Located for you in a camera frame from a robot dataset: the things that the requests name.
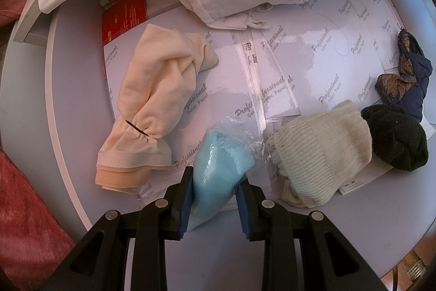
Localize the clear plastic sleeve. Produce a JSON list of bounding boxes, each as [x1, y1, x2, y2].
[[234, 28, 270, 132]]

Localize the dark sock bundle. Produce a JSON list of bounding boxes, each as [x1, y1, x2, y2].
[[360, 103, 429, 172]]

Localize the white bedside nightstand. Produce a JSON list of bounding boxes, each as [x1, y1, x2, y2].
[[0, 0, 436, 278]]

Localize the red blanket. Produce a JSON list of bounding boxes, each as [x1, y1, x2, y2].
[[0, 0, 80, 291]]

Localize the navy gold patterned sock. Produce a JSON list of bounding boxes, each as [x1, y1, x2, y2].
[[375, 29, 433, 123]]

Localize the cream ribbed socks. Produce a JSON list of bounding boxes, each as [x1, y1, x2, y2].
[[265, 99, 374, 209]]

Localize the red booklet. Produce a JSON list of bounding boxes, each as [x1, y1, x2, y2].
[[101, 0, 148, 48]]

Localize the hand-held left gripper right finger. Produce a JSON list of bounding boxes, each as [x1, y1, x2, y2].
[[235, 177, 389, 291]]

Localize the glossy printed paper sheets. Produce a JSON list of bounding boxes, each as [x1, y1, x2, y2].
[[102, 0, 411, 205]]

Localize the brass threaded object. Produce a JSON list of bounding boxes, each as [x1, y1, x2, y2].
[[405, 249, 430, 282]]

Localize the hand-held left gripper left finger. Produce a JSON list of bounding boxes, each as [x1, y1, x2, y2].
[[44, 166, 195, 291]]

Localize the white card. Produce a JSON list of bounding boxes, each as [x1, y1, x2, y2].
[[339, 158, 394, 197]]

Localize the cream cloth bundle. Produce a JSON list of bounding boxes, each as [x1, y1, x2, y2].
[[95, 24, 219, 195]]

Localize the blue cloth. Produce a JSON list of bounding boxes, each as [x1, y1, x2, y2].
[[189, 117, 270, 231]]

